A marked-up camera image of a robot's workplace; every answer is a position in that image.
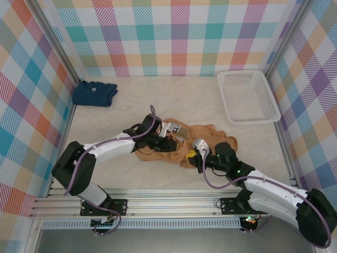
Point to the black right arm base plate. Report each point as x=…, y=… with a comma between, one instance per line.
x=227, y=205

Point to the folded navy blue t-shirt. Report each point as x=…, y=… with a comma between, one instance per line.
x=92, y=96

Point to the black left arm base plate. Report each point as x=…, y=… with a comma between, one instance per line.
x=119, y=206

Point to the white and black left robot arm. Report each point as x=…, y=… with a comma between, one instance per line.
x=73, y=168

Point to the white plastic mesh basket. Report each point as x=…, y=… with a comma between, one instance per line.
x=247, y=100

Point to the aluminium frame post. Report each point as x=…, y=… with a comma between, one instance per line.
x=287, y=39
x=55, y=39

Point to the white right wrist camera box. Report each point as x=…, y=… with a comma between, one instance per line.
x=201, y=146

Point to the tan t-shirt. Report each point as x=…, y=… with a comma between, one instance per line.
x=210, y=134

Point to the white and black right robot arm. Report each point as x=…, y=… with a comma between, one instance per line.
x=273, y=184

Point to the aluminium mounting rail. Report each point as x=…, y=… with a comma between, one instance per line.
x=171, y=205

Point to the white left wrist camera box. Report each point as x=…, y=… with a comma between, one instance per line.
x=166, y=129

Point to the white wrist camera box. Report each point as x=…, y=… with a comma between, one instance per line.
x=201, y=146
x=166, y=129

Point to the aluminium table side rail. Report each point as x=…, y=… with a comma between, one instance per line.
x=289, y=163
x=69, y=118

